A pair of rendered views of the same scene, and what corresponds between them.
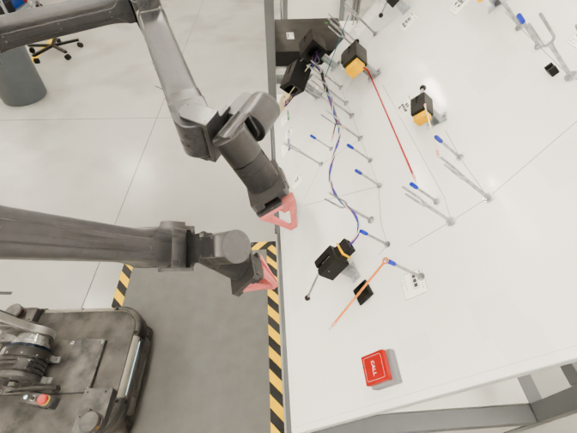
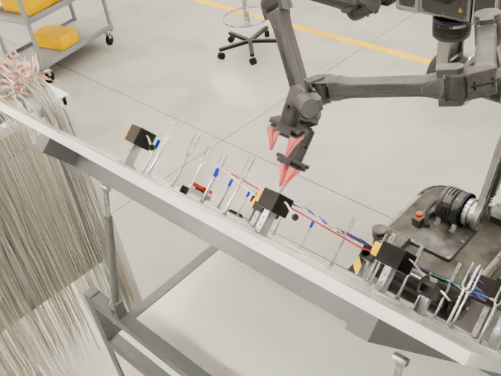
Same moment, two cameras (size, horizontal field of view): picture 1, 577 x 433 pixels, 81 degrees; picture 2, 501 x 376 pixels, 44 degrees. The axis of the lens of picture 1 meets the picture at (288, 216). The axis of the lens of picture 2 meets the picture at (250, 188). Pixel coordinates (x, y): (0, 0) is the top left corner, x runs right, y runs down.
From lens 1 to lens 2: 1.94 m
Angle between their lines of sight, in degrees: 86
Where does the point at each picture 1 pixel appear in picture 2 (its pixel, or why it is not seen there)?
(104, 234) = (287, 62)
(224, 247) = not seen: hidden behind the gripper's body
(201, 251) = not seen: hidden behind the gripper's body
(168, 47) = (387, 80)
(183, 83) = (346, 80)
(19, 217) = (279, 30)
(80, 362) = (438, 241)
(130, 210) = not seen: outside the picture
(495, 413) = (136, 311)
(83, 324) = (479, 253)
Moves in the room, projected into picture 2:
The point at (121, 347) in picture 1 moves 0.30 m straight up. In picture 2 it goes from (434, 268) to (438, 218)
